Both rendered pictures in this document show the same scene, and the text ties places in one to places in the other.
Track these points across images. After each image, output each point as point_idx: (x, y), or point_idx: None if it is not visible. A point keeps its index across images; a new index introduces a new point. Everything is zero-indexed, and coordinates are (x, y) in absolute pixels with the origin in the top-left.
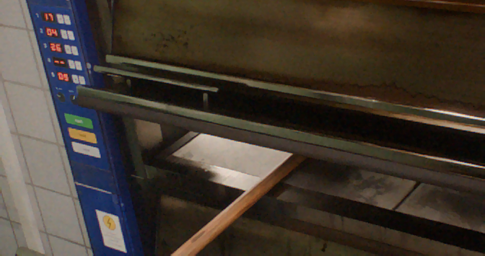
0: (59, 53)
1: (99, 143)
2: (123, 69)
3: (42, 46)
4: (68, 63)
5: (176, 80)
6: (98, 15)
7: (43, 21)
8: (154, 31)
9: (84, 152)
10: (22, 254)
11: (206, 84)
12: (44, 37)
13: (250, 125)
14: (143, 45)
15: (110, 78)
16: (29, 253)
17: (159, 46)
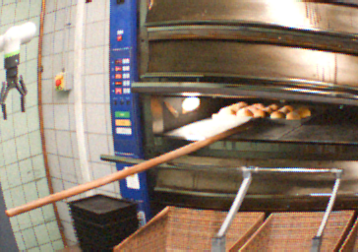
0: (119, 78)
1: (131, 125)
2: (155, 74)
3: (111, 77)
4: (123, 83)
5: (183, 74)
6: (142, 58)
7: (115, 64)
8: (170, 60)
9: (122, 132)
10: (103, 156)
11: (198, 74)
12: (113, 72)
13: (220, 85)
14: (164, 67)
15: None
16: (106, 155)
17: (172, 66)
